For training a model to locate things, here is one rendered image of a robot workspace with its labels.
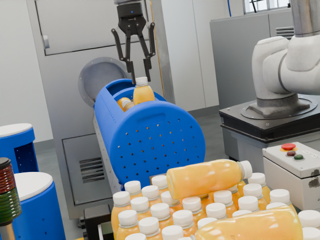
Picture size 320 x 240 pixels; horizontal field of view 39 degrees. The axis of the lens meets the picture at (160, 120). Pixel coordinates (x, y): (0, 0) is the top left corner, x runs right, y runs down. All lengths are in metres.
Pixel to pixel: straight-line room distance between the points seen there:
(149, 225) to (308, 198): 0.37
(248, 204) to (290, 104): 0.88
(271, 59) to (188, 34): 5.12
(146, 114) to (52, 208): 0.40
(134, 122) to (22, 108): 5.11
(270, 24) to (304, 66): 1.93
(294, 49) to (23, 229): 1.01
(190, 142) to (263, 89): 0.50
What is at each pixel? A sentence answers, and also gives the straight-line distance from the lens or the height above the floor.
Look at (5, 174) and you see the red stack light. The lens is 0.80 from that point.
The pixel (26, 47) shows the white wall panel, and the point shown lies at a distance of 6.29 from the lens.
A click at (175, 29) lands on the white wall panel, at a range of 6.67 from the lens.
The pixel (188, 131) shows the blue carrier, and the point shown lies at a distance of 1.30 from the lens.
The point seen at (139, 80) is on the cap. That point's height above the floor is 1.30.
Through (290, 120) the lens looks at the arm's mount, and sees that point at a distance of 1.64.
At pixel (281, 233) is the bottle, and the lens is 0.70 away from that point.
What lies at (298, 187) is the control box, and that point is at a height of 1.05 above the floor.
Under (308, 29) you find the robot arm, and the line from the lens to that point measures 1.55.
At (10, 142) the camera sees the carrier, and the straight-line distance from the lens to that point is 2.36.
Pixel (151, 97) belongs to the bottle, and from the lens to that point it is 1.35.
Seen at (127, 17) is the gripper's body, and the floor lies 1.48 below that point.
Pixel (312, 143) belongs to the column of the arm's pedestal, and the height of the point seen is 0.95.
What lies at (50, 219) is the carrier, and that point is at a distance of 1.39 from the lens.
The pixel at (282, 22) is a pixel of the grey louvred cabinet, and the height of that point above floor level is 1.35.
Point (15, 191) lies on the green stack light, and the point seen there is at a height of 1.20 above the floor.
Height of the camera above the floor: 1.44
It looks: 12 degrees down
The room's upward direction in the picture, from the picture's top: 8 degrees counter-clockwise
